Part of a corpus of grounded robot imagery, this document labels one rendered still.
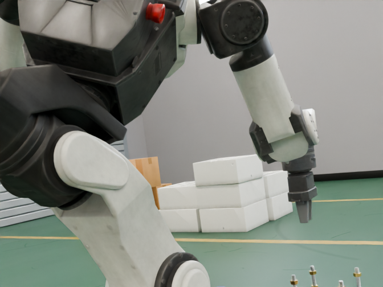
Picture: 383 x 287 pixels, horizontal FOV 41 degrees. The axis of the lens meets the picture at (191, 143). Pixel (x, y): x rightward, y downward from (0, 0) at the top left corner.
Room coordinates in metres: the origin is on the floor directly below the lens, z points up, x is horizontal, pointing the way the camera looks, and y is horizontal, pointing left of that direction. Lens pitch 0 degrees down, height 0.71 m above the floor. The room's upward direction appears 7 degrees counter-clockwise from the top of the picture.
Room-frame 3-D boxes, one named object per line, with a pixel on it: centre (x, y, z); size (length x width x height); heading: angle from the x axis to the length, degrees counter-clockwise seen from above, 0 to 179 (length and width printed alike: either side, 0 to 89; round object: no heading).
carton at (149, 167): (5.24, 0.55, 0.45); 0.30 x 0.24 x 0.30; 51
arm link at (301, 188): (1.35, -0.27, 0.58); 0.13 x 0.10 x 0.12; 153
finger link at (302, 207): (1.32, -0.26, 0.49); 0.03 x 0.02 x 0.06; 63
